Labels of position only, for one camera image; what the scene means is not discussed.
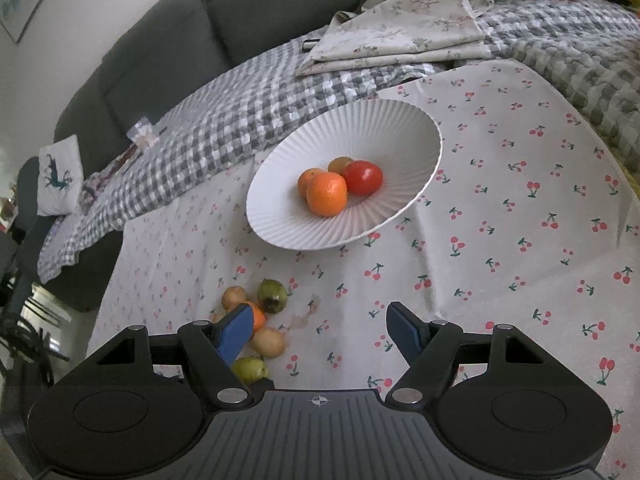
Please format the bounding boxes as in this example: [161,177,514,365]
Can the white ribbed bowl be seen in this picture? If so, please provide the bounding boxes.
[245,98,443,251]

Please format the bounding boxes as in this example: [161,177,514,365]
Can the red tomato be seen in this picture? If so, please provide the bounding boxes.
[342,160,384,197]

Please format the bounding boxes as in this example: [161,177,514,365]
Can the large orange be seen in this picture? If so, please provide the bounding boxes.
[306,171,348,218]

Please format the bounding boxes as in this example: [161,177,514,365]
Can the grey checkered blanket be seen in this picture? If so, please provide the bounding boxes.
[37,0,640,283]

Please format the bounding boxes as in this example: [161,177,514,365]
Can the light green fruit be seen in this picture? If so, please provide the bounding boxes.
[231,356,269,382]

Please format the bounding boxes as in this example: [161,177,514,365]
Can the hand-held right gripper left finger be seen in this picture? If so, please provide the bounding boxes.
[94,302,256,407]

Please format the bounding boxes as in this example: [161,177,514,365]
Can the white cushion with deer print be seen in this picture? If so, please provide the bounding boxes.
[37,134,84,217]

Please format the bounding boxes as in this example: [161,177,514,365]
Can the grey sofa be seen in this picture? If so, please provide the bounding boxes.
[15,0,387,313]

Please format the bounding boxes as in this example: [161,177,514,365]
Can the yellow-brown fruit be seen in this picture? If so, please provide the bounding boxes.
[250,327,286,359]
[221,286,249,312]

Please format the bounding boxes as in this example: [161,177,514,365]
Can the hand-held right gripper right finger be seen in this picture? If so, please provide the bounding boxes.
[384,301,549,407]

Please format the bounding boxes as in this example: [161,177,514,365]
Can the cherry print cloth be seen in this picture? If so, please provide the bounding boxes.
[86,59,640,480]

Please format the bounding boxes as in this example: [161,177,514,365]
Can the green fruit with dark end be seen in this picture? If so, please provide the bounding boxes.
[257,278,289,314]

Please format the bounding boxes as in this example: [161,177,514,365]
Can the folded floral cloth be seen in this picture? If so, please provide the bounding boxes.
[295,0,494,79]

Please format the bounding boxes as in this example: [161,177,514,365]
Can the small orange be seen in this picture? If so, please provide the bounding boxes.
[297,167,326,200]

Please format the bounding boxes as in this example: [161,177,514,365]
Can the clear plastic packet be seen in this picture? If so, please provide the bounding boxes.
[127,118,167,149]

